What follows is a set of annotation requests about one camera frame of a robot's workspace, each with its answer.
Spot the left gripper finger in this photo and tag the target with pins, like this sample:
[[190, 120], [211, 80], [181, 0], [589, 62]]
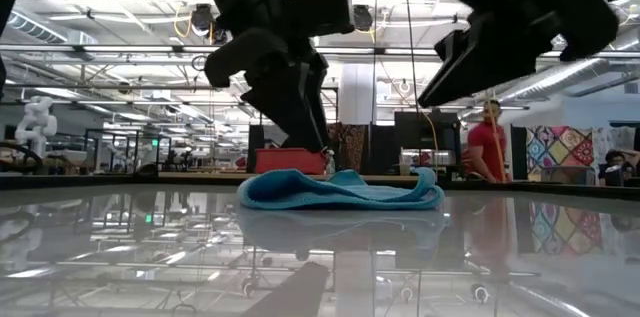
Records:
[[285, 102], [320, 107]]

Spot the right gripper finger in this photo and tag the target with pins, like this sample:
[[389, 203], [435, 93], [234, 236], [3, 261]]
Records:
[[452, 44], [490, 57]]

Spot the blue microfibre towel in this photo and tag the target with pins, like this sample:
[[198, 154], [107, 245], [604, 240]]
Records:
[[340, 192]]

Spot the black ceiling lamp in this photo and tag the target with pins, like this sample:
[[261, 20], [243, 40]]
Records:
[[202, 19], [363, 18]]

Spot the dark patterned cloth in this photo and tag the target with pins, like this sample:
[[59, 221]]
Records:
[[352, 147]]

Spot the clear spray bottle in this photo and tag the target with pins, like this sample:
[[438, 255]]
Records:
[[330, 164]]

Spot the red plastic bin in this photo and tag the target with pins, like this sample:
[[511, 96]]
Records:
[[290, 162]]

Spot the black computer screen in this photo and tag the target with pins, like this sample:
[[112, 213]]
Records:
[[425, 129]]

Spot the person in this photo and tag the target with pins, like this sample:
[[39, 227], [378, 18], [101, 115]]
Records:
[[482, 152], [617, 159]]

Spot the white cup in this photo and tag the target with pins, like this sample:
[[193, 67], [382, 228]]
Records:
[[405, 166]]

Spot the colourful patchwork quilt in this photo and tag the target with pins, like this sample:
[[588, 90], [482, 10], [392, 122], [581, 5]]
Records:
[[560, 149]]

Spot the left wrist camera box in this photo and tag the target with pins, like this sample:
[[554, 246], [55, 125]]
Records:
[[325, 12]]

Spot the silver ceiling air duct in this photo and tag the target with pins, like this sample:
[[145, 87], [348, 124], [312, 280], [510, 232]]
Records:
[[575, 74]]

